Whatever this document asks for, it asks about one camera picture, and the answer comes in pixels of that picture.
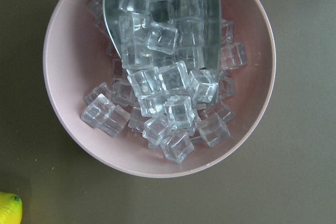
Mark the clear ice cube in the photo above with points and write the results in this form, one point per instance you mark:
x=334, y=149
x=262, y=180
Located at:
x=137, y=6
x=162, y=37
x=213, y=130
x=97, y=111
x=177, y=146
x=203, y=85
x=233, y=56
x=179, y=112

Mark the metal ice scoop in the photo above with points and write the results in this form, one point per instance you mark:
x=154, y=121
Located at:
x=152, y=74

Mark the pink bowl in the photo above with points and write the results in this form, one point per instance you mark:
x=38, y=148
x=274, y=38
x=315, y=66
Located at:
x=74, y=61

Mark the yellow lemon right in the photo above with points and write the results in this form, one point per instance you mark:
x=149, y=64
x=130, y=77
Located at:
x=11, y=208

